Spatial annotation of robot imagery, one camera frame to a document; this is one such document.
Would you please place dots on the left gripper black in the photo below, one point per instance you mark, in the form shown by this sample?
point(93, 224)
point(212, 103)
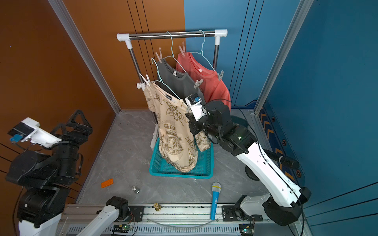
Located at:
point(80, 138)

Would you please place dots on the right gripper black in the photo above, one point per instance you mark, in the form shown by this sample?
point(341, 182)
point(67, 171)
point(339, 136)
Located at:
point(196, 129)

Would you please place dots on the beige patterned cloth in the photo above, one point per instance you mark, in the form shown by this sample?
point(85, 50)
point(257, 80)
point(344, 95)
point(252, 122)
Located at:
point(177, 145)

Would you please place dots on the red t-shirt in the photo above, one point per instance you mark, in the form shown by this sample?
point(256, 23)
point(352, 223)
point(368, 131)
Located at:
point(212, 87)

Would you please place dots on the white clothespin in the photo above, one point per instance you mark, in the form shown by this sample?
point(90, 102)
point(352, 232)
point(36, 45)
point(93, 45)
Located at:
point(198, 83)

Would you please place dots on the grey garment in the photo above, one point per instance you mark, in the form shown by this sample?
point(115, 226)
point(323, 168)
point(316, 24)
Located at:
point(182, 83)

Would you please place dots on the light grey clothespin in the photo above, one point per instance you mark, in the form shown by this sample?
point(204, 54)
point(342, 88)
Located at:
point(146, 79)

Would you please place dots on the light green wire hanger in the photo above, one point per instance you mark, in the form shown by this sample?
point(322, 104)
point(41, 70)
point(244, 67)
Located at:
point(207, 36)

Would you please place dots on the beige clothespin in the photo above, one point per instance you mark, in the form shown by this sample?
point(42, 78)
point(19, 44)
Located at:
point(159, 55)

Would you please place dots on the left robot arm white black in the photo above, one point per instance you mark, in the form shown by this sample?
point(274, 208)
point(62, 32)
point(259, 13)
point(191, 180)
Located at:
point(46, 178)

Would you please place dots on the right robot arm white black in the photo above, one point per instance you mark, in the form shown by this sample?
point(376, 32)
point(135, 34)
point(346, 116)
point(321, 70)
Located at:
point(284, 202)

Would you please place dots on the blue toy microphone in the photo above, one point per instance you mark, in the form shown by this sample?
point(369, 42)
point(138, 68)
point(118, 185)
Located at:
point(216, 189)

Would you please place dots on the orange rectangular tag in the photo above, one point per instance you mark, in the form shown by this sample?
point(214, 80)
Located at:
point(107, 183)

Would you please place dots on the small silver metal weight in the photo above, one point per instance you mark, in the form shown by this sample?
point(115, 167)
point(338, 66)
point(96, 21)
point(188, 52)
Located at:
point(135, 189)

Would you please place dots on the small brass weight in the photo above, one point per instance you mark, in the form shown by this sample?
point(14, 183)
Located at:
point(157, 207)

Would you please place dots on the right green circuit board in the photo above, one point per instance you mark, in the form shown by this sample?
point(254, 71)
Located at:
point(246, 229)

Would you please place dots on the green circuit board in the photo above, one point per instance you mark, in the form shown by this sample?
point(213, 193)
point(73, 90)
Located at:
point(122, 229)
point(246, 229)

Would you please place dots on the left green circuit board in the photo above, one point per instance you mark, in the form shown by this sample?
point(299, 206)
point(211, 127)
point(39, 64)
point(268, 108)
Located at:
point(122, 229)

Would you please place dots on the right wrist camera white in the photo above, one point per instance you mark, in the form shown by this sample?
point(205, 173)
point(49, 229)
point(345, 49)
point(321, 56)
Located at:
point(195, 105)

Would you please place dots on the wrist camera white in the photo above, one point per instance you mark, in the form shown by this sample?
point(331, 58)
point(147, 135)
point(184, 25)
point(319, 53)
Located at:
point(29, 130)
point(195, 105)

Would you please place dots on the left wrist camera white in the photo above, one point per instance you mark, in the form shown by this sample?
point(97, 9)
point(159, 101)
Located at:
point(29, 130)

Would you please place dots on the aluminium front rail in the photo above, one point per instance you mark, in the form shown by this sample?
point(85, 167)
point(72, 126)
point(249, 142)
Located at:
point(169, 214)

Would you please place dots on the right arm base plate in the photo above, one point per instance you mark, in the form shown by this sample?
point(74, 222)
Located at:
point(232, 213)

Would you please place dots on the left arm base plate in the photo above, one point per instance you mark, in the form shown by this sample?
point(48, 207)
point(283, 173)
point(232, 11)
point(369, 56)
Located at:
point(131, 214)

